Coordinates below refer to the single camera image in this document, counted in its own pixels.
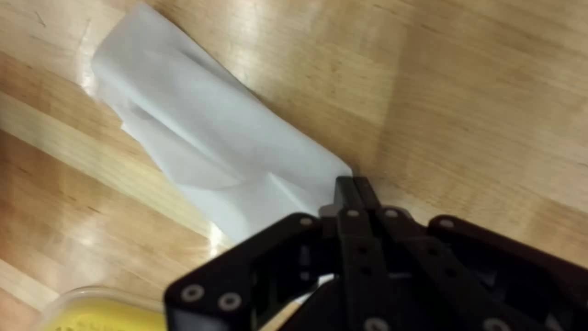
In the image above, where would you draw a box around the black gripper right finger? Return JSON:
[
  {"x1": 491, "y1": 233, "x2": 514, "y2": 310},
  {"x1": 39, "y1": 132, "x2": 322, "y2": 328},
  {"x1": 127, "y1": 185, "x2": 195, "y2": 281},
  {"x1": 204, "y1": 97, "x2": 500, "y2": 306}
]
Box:
[{"x1": 356, "y1": 176, "x2": 588, "y2": 331}]

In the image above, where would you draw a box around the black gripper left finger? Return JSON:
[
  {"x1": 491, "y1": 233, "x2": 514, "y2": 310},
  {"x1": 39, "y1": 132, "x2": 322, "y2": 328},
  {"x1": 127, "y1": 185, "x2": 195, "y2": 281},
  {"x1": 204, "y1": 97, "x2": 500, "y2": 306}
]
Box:
[{"x1": 164, "y1": 174, "x2": 373, "y2": 331}]

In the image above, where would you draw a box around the white paper towel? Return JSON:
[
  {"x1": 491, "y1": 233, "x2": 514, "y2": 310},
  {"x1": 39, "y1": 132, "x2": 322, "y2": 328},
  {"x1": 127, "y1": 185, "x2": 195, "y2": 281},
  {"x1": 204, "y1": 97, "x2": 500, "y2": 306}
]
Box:
[{"x1": 90, "y1": 3, "x2": 356, "y2": 244}]

